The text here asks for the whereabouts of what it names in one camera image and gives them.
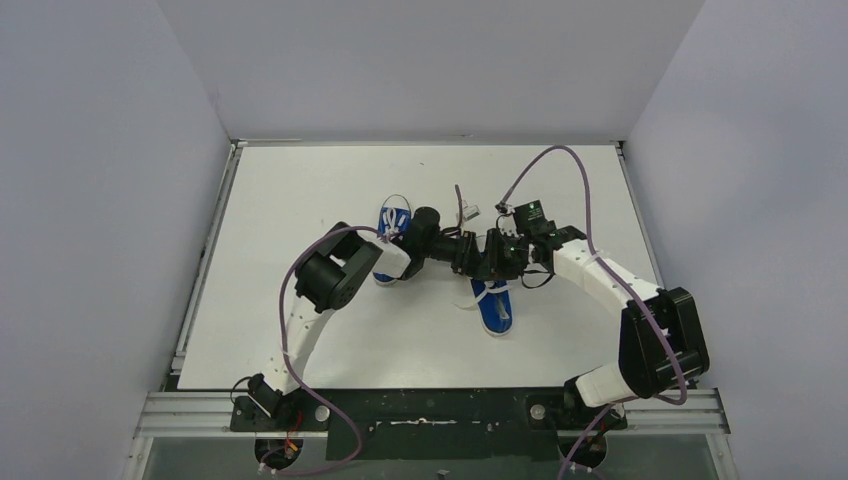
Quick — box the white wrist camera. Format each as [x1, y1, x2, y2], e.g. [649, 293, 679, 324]
[495, 202, 518, 237]
[460, 202, 481, 223]

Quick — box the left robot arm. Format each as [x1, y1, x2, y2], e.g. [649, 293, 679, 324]
[246, 206, 483, 427]

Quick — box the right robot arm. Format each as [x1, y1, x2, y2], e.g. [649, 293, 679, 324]
[482, 201, 711, 427]

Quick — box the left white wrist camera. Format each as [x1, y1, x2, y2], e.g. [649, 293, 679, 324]
[460, 202, 481, 223]

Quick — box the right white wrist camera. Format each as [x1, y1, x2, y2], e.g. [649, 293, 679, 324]
[495, 202, 518, 237]

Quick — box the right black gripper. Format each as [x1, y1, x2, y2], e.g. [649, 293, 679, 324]
[476, 229, 532, 282]

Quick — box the aluminium frame rail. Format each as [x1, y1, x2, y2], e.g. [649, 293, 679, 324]
[134, 389, 731, 438]

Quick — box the blue sneaker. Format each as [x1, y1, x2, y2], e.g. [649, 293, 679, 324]
[373, 193, 412, 287]
[470, 280, 513, 336]

